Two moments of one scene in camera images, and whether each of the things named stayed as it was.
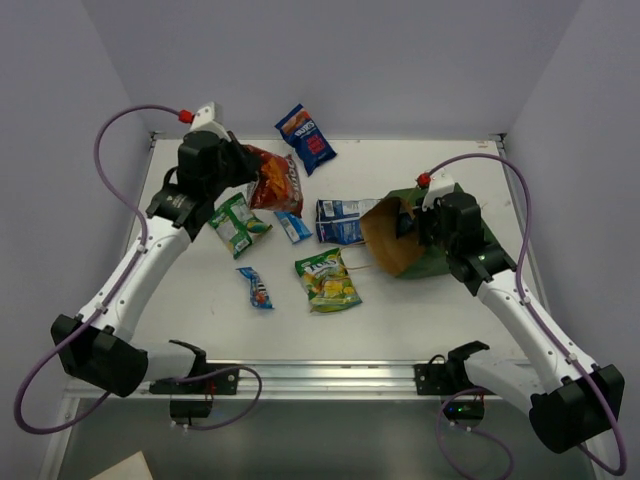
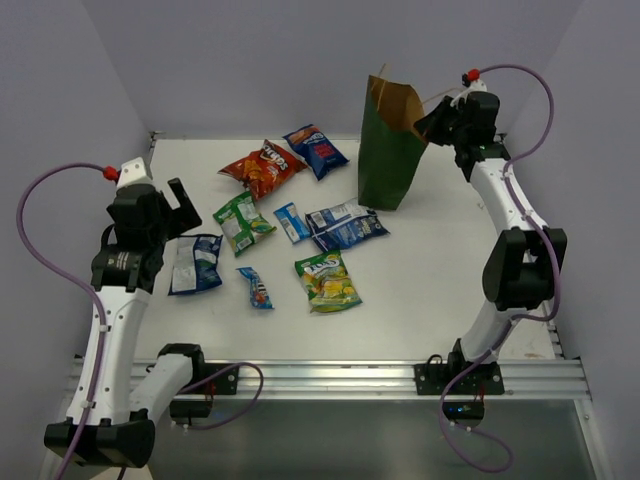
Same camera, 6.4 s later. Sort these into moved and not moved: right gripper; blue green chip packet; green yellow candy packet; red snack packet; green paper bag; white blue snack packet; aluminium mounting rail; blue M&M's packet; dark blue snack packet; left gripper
Moved: green paper bag; right gripper; dark blue snack packet; left gripper; red snack packet; blue green chip packet; white blue snack packet
Not moved: green yellow candy packet; blue M&M's packet; aluminium mounting rail
